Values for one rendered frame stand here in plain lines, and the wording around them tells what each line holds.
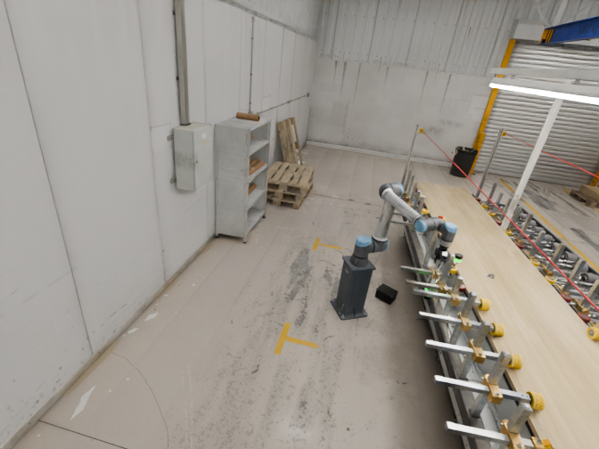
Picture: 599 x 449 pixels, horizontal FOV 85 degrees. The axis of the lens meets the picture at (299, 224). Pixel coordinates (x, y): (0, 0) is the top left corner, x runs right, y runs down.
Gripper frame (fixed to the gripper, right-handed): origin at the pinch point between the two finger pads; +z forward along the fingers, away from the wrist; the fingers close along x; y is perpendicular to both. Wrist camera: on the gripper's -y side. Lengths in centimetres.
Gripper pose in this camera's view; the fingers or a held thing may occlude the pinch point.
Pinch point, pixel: (438, 267)
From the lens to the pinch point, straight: 279.6
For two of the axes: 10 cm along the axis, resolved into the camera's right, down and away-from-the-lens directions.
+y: 1.6, -4.3, 8.9
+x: -9.8, -1.6, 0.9
